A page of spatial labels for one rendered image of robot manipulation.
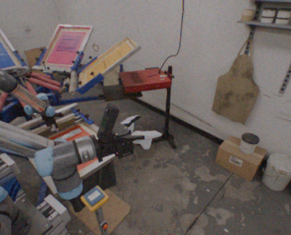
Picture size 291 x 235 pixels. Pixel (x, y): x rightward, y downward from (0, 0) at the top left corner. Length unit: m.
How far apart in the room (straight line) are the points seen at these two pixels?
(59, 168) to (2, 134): 0.19
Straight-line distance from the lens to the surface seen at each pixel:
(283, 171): 2.66
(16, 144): 0.69
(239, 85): 2.66
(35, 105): 1.51
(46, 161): 0.59
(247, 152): 2.77
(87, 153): 0.59
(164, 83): 2.39
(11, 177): 1.45
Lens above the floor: 2.06
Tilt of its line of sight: 35 degrees down
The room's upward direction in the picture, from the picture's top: straight up
